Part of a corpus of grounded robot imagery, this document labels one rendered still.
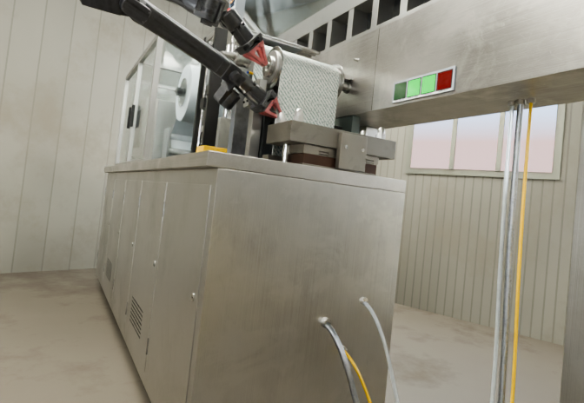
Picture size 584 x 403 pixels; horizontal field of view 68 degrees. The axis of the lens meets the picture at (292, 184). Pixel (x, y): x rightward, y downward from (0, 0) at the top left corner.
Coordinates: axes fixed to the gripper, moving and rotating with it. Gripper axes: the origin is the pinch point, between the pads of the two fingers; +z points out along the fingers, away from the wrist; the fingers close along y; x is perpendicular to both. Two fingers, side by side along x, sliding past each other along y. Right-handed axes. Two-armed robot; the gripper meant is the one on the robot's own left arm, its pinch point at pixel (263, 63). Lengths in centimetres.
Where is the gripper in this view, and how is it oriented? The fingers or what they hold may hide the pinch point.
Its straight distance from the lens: 152.2
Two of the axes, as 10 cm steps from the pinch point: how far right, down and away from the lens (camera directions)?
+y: 5.3, 0.7, -8.4
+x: 6.2, -7.1, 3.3
